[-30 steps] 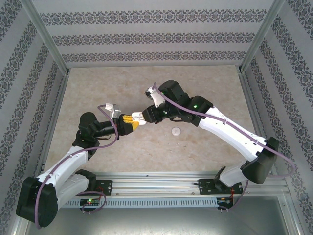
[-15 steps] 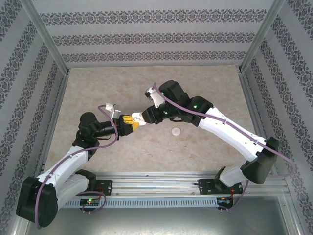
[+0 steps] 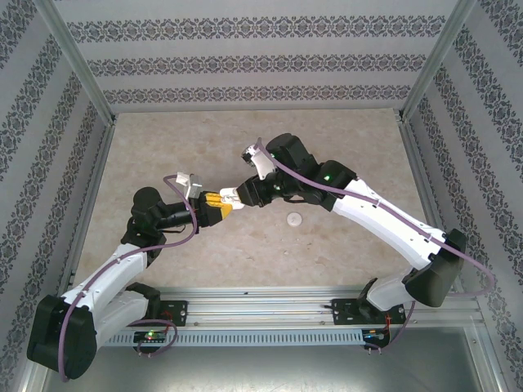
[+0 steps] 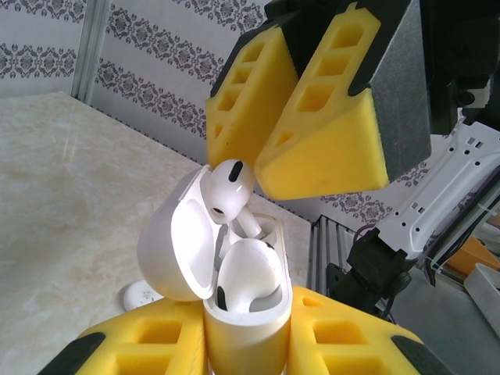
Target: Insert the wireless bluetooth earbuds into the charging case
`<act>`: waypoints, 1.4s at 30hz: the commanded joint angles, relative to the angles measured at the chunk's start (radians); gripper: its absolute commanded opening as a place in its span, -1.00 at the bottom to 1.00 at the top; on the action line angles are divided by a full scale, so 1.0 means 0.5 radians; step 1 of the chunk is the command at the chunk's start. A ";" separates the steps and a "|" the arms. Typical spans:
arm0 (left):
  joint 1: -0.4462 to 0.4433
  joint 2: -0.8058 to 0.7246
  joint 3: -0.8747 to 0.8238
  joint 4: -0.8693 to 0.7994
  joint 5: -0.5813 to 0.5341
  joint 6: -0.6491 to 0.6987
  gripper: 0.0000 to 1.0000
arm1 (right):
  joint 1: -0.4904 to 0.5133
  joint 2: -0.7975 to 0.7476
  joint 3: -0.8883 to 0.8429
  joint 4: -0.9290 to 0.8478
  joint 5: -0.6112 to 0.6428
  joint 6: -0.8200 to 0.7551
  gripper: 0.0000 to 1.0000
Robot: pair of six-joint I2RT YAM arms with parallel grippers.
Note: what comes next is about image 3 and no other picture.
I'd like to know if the white earbud charging case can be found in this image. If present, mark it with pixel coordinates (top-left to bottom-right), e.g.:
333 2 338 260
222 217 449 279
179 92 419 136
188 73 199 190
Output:
219 186 248 207

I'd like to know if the controller board with green light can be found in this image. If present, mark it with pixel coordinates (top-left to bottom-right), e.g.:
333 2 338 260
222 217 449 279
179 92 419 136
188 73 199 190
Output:
132 330 168 343

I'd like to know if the grey sheet metal panel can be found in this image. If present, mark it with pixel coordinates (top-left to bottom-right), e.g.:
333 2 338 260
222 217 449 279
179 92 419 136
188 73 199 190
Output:
18 326 506 392

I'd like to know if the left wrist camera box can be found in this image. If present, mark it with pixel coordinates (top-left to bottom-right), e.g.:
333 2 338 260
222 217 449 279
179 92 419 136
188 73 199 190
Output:
175 171 204 202

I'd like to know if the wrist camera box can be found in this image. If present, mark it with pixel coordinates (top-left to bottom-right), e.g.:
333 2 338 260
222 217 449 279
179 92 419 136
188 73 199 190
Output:
241 140 277 180
175 171 204 202

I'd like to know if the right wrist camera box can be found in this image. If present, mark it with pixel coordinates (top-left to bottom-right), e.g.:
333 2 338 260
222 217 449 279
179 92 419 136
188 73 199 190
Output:
241 140 277 180

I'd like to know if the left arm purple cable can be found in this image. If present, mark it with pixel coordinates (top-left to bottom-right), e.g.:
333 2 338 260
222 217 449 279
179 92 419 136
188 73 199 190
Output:
59 174 201 383

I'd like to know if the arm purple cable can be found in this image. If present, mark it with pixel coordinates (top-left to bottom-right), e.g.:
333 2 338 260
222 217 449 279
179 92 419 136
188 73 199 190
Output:
59 174 201 383
253 136 496 356

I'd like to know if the left aluminium side rail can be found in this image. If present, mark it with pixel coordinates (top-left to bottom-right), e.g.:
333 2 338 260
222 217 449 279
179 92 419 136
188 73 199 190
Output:
55 118 118 299

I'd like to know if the aluminium side rail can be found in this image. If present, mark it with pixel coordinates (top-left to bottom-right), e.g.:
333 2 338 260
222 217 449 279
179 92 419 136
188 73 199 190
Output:
398 118 465 293
55 118 118 299

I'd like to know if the left black mount plate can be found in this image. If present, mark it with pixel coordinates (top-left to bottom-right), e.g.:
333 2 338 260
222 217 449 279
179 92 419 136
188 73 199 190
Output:
157 301 189 327

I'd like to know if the black mount plate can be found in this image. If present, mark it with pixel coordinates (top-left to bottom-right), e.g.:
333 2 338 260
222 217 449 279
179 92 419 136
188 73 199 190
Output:
157 301 189 327
331 297 406 327

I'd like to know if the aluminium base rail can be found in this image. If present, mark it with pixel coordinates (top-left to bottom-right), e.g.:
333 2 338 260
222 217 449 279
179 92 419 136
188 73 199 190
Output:
40 285 479 327

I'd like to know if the right aluminium side rail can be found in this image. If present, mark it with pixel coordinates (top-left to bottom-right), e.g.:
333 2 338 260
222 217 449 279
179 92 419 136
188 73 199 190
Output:
398 118 465 293

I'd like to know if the white slotted cable duct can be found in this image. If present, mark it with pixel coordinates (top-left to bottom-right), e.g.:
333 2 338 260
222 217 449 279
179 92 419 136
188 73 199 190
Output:
97 329 364 346

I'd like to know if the right black mount plate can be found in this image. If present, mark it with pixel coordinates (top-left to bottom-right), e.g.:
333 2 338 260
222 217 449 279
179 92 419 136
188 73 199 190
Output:
331 297 406 327

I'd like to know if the left aluminium frame post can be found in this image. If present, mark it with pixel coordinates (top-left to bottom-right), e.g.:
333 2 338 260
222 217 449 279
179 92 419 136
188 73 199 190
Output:
34 0 118 123

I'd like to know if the aluminium frame post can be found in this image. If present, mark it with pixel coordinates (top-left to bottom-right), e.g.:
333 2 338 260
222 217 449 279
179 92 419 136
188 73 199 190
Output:
396 0 479 123
34 0 118 123

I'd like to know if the right aluminium frame post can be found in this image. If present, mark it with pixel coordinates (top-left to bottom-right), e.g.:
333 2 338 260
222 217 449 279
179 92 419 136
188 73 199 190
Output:
396 0 479 123

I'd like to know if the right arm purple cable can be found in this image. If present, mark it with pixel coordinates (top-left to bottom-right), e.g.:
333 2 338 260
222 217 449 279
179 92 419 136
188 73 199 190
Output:
253 136 496 356

